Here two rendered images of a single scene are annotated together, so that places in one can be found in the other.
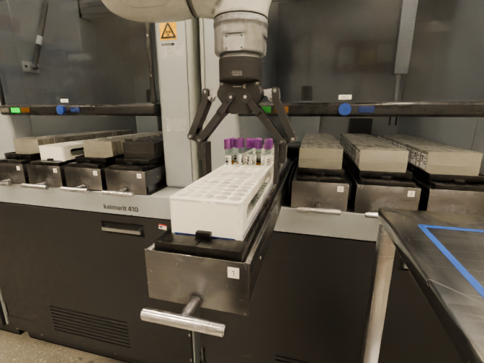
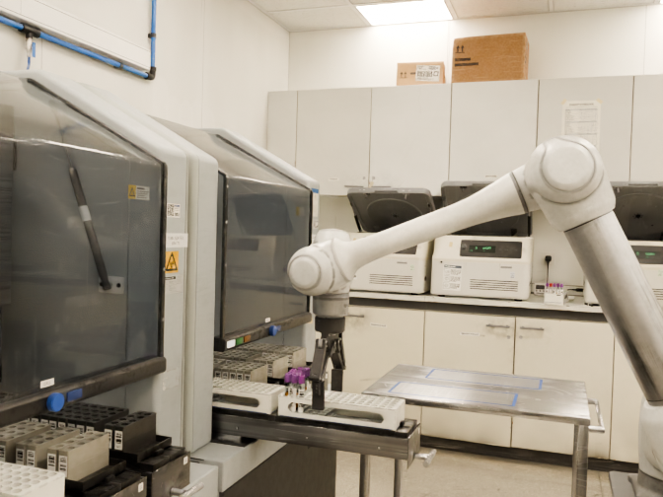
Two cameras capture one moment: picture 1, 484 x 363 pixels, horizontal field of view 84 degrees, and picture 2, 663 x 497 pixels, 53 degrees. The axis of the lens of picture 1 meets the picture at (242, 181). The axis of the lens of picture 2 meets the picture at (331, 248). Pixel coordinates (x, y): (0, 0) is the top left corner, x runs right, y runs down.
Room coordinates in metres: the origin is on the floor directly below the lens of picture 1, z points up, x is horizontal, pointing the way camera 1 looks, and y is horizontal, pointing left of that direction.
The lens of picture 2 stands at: (0.37, 1.61, 1.27)
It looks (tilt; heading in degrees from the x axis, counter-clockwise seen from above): 2 degrees down; 275
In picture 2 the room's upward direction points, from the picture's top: 2 degrees clockwise
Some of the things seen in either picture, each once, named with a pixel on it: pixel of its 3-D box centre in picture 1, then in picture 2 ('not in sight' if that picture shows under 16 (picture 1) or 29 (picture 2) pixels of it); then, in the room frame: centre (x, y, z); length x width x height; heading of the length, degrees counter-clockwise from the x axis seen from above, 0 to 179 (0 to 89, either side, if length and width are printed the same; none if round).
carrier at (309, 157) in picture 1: (320, 158); (256, 378); (0.72, -0.21, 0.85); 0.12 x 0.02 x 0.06; 76
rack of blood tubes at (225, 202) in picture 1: (235, 191); (340, 409); (0.47, 0.01, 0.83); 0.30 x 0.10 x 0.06; 166
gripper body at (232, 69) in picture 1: (240, 86); (330, 334); (0.50, 0.00, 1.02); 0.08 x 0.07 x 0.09; 76
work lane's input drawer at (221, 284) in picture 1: (251, 197); (288, 424); (0.60, -0.02, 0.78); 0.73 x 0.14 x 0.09; 166
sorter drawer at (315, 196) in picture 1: (317, 167); not in sight; (0.95, -0.27, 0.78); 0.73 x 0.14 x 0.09; 166
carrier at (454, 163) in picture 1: (450, 164); (297, 359); (0.65, -0.51, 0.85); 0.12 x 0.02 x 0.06; 75
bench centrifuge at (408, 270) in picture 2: not in sight; (392, 239); (0.33, -2.64, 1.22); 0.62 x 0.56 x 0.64; 74
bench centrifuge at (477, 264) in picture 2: not in sight; (485, 239); (-0.24, -2.49, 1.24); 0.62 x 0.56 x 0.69; 76
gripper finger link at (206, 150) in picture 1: (207, 160); (318, 394); (0.52, 0.07, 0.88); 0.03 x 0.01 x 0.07; 166
